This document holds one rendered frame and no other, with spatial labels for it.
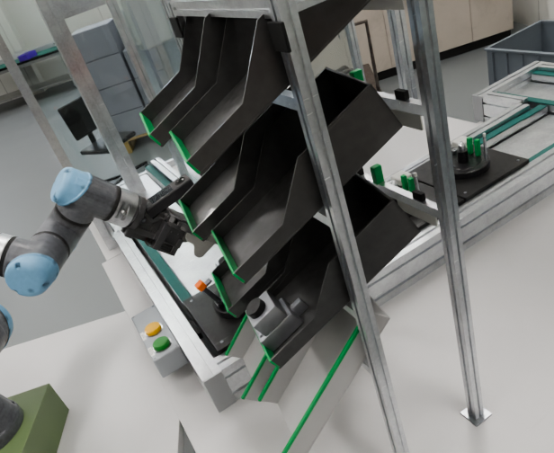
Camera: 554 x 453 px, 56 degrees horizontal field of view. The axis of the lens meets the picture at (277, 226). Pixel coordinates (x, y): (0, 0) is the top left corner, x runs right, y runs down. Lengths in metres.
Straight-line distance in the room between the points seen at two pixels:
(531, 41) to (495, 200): 1.85
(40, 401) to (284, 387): 0.61
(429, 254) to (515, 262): 0.20
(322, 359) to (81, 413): 0.71
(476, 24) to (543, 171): 4.22
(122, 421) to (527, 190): 1.18
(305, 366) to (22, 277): 0.51
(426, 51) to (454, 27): 4.97
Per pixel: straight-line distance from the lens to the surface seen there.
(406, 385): 1.14
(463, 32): 5.68
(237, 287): 0.92
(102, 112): 2.13
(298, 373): 0.96
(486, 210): 1.46
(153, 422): 1.28
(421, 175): 1.58
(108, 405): 1.39
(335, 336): 0.88
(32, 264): 0.97
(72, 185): 1.03
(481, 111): 2.10
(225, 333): 1.21
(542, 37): 3.27
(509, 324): 1.24
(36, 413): 1.33
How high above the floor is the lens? 1.73
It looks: 30 degrees down
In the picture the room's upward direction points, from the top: 19 degrees counter-clockwise
